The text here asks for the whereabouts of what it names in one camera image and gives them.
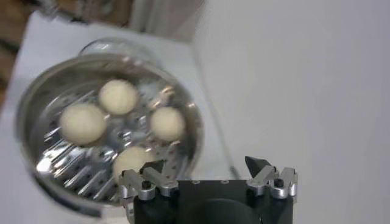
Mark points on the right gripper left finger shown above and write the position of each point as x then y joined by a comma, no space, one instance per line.
161,182

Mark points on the white steamed baozi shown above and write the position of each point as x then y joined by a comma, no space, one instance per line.
118,96
167,123
83,123
131,159

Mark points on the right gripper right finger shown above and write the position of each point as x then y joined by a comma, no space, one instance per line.
262,178

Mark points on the perforated steel steamer basket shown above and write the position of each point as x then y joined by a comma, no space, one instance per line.
76,170

